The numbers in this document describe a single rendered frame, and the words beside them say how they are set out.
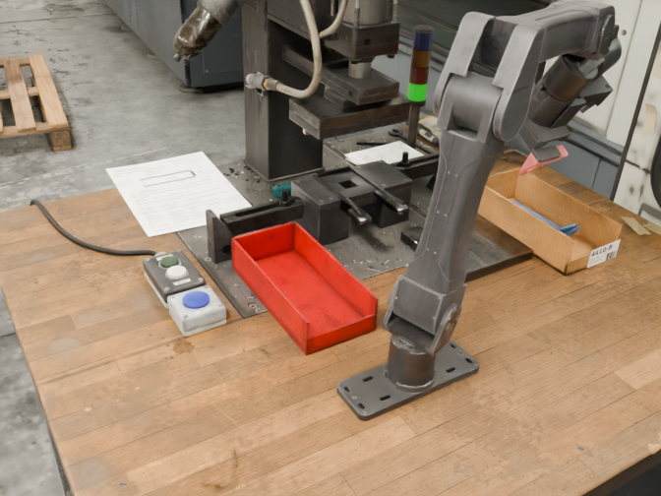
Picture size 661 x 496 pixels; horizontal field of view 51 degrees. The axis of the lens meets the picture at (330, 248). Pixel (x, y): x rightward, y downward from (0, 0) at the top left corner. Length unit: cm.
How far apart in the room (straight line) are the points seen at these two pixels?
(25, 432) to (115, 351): 124
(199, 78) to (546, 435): 372
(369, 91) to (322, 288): 32
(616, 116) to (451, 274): 83
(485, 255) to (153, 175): 69
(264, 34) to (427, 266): 64
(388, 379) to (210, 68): 358
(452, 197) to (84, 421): 53
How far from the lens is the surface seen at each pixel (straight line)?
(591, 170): 166
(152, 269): 114
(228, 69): 444
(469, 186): 83
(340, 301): 110
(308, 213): 123
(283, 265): 118
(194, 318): 103
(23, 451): 221
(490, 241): 127
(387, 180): 128
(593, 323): 116
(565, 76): 105
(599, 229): 133
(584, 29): 97
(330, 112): 115
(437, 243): 86
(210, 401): 94
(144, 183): 146
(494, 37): 86
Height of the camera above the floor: 156
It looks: 33 degrees down
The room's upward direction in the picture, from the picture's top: 3 degrees clockwise
